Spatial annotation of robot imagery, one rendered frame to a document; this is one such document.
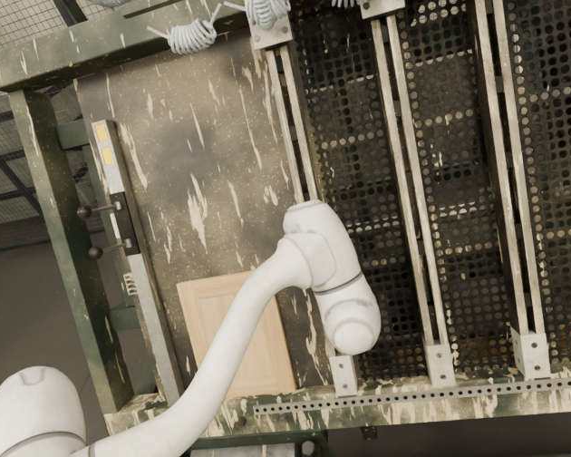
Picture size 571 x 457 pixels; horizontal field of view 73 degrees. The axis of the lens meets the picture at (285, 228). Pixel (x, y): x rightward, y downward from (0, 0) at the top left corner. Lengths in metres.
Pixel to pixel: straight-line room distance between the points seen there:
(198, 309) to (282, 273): 0.66
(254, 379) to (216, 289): 0.32
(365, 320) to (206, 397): 0.29
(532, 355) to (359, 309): 0.67
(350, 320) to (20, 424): 0.53
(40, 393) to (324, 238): 0.53
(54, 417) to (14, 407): 0.07
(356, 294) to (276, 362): 0.63
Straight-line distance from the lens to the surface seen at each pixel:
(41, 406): 0.77
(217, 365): 0.66
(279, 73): 1.13
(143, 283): 1.32
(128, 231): 1.29
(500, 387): 1.30
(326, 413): 1.32
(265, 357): 1.29
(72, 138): 1.48
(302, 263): 0.66
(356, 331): 0.68
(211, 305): 1.27
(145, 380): 1.75
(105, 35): 1.28
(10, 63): 1.45
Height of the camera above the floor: 2.03
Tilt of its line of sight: 37 degrees down
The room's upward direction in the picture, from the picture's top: 20 degrees counter-clockwise
